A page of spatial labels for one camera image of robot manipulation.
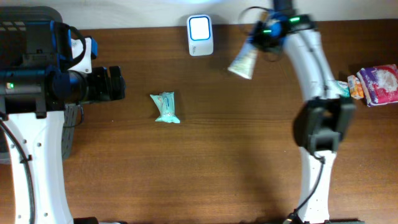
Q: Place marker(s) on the white bamboo print tube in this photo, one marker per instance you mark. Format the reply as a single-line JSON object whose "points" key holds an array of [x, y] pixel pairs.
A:
{"points": [[244, 63]]}

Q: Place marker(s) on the grey plastic mesh basket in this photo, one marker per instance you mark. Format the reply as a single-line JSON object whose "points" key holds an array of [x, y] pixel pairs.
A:
{"points": [[69, 124]]}

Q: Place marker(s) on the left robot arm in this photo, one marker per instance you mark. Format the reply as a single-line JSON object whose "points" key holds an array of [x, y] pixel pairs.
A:
{"points": [[49, 71]]}

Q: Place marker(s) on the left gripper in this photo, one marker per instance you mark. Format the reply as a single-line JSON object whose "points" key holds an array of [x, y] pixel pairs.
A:
{"points": [[105, 93]]}

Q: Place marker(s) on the green tissue pack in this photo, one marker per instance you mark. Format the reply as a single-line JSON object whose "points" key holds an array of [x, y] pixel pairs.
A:
{"points": [[342, 88]]}

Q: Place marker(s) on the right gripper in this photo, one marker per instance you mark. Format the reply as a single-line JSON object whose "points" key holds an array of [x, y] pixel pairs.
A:
{"points": [[252, 39]]}

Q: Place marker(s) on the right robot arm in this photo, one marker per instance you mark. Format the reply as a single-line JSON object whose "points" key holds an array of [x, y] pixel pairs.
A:
{"points": [[323, 120]]}

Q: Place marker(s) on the orange tissue pack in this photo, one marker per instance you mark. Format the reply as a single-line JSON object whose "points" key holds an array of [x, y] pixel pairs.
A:
{"points": [[355, 87]]}

